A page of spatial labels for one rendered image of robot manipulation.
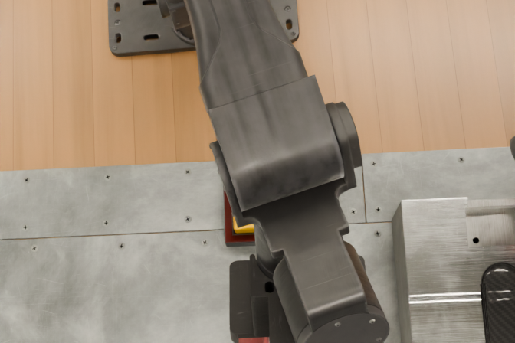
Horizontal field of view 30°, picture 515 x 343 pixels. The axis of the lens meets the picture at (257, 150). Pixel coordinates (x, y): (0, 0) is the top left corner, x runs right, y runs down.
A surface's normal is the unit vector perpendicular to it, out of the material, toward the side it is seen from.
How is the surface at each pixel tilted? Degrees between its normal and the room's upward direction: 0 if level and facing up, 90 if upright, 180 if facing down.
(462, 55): 0
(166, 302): 0
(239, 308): 28
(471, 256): 0
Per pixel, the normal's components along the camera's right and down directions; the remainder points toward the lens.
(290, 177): 0.24, 0.60
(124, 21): -0.04, -0.27
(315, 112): 0.04, -0.02
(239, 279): -0.05, -0.69
